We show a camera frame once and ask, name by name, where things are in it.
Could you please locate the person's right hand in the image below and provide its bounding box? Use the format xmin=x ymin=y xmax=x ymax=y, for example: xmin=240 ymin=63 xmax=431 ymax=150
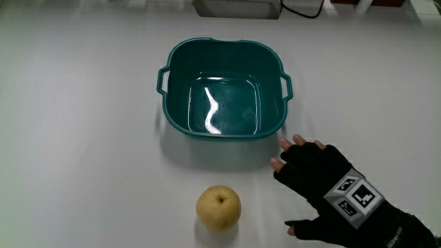
xmin=269 ymin=134 xmax=386 ymax=245

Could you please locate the yellow pear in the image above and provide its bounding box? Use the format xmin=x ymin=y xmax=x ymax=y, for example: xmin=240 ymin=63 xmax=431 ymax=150
xmin=196 ymin=185 xmax=243 ymax=232

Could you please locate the person's right forearm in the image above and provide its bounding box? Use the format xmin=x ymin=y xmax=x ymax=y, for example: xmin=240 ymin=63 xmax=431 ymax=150
xmin=336 ymin=200 xmax=441 ymax=248

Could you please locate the white desk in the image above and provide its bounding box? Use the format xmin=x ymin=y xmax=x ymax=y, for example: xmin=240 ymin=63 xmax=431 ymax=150
xmin=0 ymin=0 xmax=441 ymax=248

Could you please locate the teal plastic basin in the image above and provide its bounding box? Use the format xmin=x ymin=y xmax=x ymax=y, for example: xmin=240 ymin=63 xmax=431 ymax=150
xmin=156 ymin=37 xmax=294 ymax=141

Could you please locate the dark red object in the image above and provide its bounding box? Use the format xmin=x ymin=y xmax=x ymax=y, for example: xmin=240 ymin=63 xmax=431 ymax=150
xmin=329 ymin=0 xmax=406 ymax=8

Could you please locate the white cylinder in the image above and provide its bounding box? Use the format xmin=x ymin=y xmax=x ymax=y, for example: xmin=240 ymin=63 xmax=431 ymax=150
xmin=354 ymin=0 xmax=373 ymax=15

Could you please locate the grey metal box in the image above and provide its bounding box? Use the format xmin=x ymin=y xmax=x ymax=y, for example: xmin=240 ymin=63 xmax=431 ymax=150
xmin=191 ymin=0 xmax=283 ymax=21

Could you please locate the black cable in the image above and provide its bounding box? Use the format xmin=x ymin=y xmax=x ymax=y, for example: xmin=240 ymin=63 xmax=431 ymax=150
xmin=280 ymin=0 xmax=326 ymax=19

